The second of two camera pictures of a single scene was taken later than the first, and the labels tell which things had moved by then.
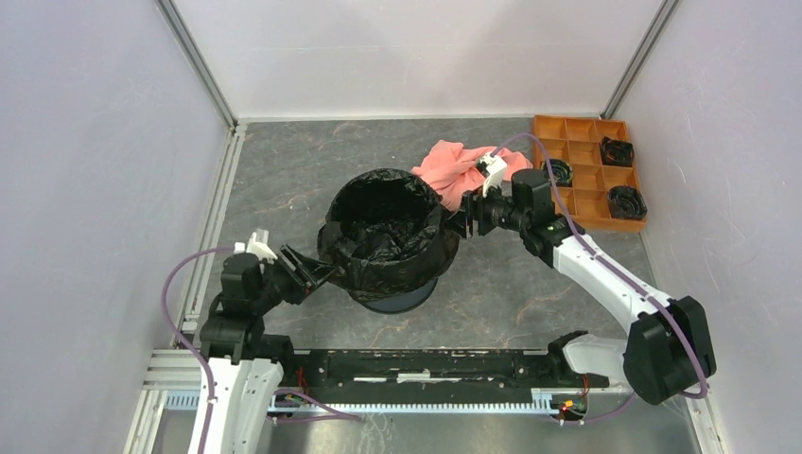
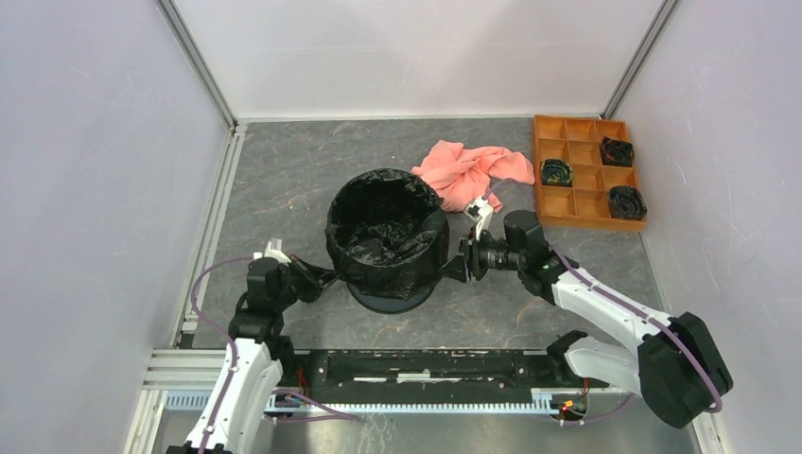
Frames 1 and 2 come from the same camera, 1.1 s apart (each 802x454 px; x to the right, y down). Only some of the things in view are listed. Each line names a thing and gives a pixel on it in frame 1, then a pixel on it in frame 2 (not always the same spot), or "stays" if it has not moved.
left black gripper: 303,278 stays
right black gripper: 474,208 -> 469,256
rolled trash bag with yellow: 561,171 stays
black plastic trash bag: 386,231 stays
